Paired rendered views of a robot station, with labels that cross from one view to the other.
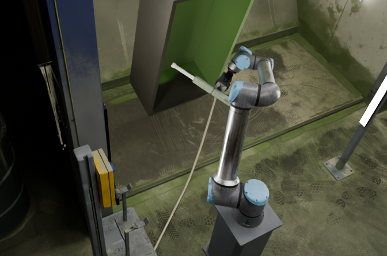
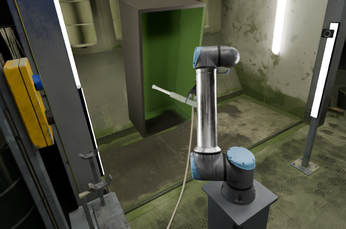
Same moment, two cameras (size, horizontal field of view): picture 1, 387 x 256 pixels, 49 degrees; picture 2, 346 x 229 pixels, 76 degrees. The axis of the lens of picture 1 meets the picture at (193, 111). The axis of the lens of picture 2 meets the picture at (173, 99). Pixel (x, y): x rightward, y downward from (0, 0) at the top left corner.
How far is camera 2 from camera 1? 1.29 m
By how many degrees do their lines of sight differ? 24
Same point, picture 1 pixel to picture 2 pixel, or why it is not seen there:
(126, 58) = not seen: hidden behind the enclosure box
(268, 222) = (261, 197)
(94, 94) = (62, 65)
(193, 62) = (174, 104)
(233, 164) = (210, 128)
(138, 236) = (115, 221)
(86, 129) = (62, 109)
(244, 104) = (208, 63)
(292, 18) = (237, 85)
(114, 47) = (122, 107)
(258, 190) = (242, 154)
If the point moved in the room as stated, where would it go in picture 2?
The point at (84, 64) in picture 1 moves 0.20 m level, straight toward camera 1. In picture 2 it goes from (44, 24) to (32, 28)
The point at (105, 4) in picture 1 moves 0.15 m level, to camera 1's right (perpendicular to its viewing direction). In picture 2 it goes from (114, 81) to (125, 81)
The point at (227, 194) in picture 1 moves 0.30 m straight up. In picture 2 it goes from (211, 163) to (211, 112)
